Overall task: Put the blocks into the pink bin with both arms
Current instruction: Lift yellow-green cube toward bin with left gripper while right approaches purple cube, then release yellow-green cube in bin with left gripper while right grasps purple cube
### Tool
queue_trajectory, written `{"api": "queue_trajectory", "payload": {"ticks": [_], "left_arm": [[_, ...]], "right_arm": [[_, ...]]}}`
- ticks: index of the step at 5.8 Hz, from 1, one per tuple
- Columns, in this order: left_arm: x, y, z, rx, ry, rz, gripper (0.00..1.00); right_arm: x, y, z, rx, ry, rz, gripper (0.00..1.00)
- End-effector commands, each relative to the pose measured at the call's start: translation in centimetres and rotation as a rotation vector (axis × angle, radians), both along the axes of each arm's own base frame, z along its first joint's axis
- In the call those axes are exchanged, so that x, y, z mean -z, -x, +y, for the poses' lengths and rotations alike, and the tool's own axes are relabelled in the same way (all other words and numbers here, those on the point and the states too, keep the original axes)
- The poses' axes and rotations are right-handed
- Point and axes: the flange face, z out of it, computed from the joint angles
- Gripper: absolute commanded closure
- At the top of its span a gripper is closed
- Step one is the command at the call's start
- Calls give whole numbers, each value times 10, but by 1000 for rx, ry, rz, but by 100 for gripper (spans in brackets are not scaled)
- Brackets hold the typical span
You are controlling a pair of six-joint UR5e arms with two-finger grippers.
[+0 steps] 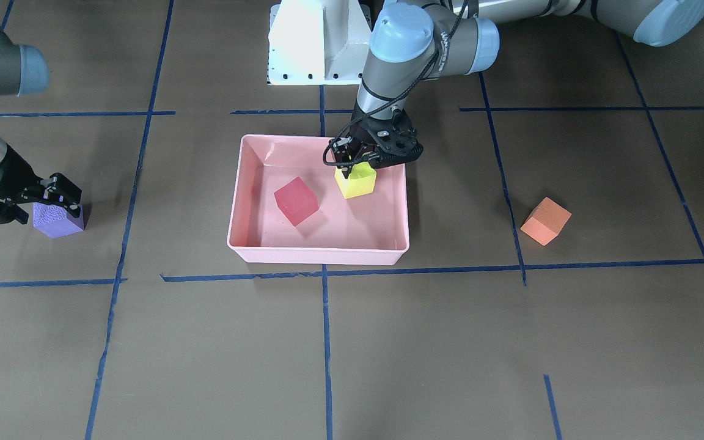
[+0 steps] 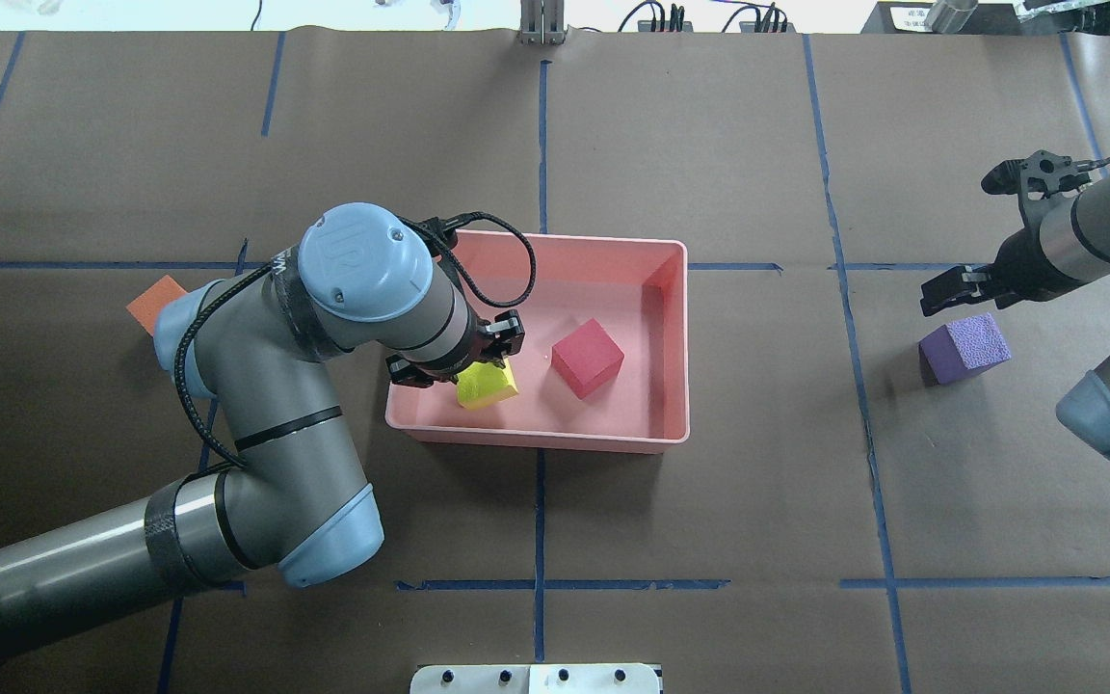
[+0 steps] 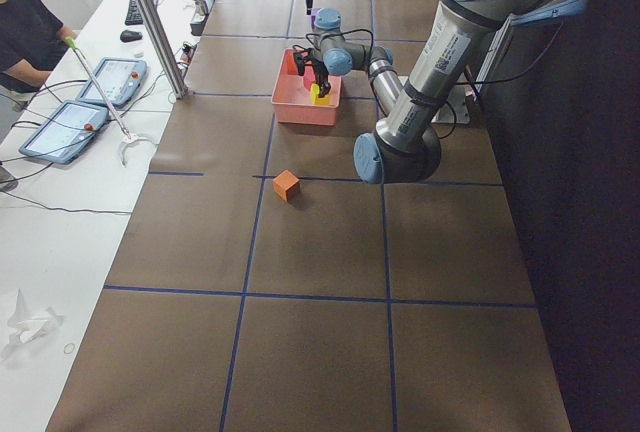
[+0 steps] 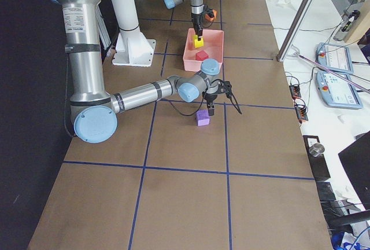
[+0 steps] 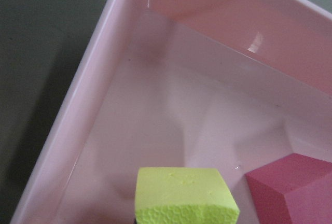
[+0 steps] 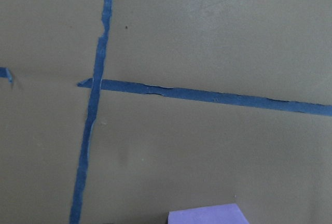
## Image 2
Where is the pink plastic bin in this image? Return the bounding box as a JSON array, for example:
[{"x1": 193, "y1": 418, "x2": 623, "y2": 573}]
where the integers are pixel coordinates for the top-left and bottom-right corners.
[{"x1": 384, "y1": 234, "x2": 692, "y2": 454}]

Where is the yellow foam block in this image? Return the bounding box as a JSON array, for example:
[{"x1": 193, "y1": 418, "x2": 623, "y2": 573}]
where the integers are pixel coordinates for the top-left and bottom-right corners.
[{"x1": 457, "y1": 360, "x2": 519, "y2": 412}]

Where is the pink foam block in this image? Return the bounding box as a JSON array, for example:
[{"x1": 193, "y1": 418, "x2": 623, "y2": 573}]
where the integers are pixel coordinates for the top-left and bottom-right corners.
[{"x1": 551, "y1": 319, "x2": 625, "y2": 400}]

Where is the purple foam block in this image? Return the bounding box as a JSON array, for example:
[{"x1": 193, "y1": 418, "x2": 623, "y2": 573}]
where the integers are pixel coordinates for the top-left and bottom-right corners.
[{"x1": 919, "y1": 313, "x2": 1013, "y2": 384}]

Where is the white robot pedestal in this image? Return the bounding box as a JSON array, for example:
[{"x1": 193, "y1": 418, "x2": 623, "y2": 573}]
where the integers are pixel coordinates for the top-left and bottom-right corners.
[{"x1": 408, "y1": 662, "x2": 665, "y2": 693}]

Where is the orange foam block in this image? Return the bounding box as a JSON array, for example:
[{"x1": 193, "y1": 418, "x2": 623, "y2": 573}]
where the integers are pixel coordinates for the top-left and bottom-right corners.
[{"x1": 127, "y1": 274, "x2": 188, "y2": 335}]

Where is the aluminium frame post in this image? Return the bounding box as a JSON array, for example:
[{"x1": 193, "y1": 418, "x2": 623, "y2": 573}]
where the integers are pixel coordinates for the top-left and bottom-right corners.
[{"x1": 516, "y1": 0, "x2": 567, "y2": 46}]

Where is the black box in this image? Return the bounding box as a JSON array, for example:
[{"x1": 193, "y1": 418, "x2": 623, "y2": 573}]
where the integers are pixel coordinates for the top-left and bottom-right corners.
[{"x1": 859, "y1": 1, "x2": 1023, "y2": 36}]

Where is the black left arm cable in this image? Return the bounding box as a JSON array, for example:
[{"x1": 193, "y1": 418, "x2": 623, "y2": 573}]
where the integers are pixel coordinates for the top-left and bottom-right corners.
[{"x1": 172, "y1": 212, "x2": 538, "y2": 470}]

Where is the metal cup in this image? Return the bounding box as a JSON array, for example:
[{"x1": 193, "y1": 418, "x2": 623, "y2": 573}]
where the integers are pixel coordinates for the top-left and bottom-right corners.
[{"x1": 922, "y1": 0, "x2": 979, "y2": 36}]

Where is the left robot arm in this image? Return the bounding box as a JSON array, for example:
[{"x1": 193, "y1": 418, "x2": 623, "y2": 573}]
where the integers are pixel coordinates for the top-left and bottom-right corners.
[{"x1": 0, "y1": 202, "x2": 538, "y2": 666}]

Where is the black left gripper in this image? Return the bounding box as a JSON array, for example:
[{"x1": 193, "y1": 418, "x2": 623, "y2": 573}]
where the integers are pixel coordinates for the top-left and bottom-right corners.
[{"x1": 384, "y1": 217, "x2": 527, "y2": 389}]

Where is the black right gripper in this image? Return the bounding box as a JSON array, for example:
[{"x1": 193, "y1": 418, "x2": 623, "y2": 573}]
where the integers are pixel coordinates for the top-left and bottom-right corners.
[{"x1": 919, "y1": 152, "x2": 1110, "y2": 316}]

